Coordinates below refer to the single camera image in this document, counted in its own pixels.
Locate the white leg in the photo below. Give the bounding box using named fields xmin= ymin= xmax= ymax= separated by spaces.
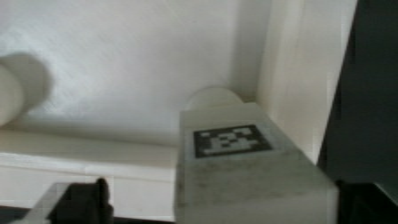
xmin=174 ymin=87 xmax=338 ymax=224

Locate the white square table top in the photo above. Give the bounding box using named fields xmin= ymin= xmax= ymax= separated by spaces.
xmin=0 ymin=0 xmax=357 ymax=220

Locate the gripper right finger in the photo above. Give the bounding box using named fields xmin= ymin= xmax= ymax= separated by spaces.
xmin=336 ymin=180 xmax=398 ymax=224

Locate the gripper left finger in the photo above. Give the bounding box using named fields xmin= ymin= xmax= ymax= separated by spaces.
xmin=20 ymin=178 xmax=114 ymax=224

